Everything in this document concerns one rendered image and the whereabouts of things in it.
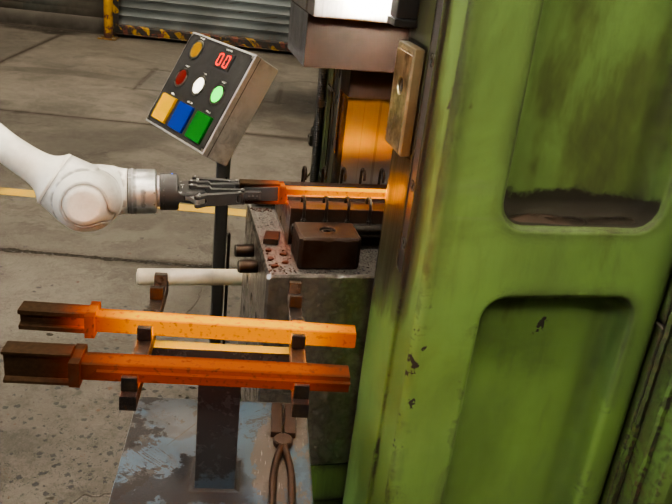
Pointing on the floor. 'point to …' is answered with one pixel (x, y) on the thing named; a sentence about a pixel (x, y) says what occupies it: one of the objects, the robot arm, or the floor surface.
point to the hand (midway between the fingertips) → (260, 191)
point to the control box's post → (219, 248)
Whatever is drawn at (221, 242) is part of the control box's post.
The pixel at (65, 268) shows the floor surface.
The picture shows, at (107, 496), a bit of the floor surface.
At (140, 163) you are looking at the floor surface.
